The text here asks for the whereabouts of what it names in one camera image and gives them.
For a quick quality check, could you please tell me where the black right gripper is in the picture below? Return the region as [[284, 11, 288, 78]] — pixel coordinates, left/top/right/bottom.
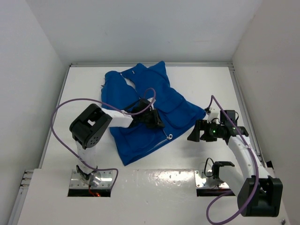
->
[[187, 120, 224, 142]]

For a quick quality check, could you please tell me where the metal base plate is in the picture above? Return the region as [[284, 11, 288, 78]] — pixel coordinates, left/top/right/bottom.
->
[[194, 170, 230, 189], [69, 170, 113, 189]]

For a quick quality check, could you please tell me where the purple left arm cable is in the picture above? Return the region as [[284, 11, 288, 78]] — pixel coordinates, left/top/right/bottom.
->
[[50, 88, 157, 195]]

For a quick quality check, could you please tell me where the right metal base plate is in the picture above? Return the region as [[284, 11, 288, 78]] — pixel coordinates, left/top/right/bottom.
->
[[194, 170, 230, 189]]

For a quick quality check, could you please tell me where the blue zip jacket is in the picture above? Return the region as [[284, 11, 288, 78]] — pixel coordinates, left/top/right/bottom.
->
[[101, 61, 206, 165]]

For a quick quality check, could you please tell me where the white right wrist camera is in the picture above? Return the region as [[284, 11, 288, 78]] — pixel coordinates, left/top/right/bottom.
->
[[205, 107, 219, 123]]

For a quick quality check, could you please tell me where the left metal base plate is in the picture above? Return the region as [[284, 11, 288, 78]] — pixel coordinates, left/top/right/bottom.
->
[[69, 170, 113, 189]]

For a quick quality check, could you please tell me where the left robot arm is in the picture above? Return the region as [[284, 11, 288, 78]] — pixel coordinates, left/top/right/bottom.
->
[[69, 98, 165, 181]]

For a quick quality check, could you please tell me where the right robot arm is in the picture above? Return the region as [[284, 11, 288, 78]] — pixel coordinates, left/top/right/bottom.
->
[[187, 107, 283, 217]]

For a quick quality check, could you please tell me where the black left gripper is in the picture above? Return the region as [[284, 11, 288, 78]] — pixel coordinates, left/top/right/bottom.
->
[[140, 107, 165, 128]]

